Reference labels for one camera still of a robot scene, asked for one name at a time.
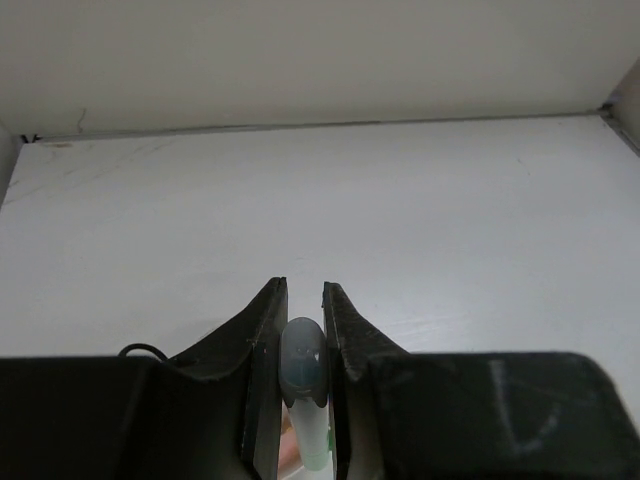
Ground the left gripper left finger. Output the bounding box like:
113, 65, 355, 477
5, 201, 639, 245
1, 277, 287, 479

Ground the white round divided organizer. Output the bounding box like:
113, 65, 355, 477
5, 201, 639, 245
277, 404, 303, 479

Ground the green highlighter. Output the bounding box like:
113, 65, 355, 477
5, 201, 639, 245
278, 317, 330, 471

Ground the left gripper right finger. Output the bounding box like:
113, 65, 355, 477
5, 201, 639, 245
322, 283, 639, 479

